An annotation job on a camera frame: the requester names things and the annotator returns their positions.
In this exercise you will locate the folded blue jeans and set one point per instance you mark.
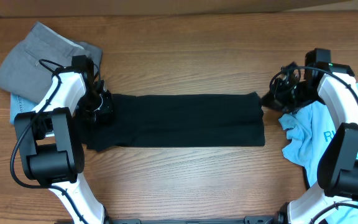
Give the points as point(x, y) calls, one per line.
point(18, 105)

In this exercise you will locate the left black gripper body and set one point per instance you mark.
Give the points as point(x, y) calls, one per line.
point(94, 106)

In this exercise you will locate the light blue printed t-shirt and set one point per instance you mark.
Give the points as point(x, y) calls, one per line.
point(310, 130)

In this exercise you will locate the black polo shirt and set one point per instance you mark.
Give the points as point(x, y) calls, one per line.
point(178, 121)

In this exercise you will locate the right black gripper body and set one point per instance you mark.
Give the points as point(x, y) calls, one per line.
point(289, 94)

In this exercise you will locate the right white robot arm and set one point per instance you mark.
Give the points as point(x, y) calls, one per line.
point(337, 172)

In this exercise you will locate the folded grey trousers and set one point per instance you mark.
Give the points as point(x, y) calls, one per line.
point(22, 74)

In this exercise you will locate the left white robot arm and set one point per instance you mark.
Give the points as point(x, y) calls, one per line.
point(49, 150)

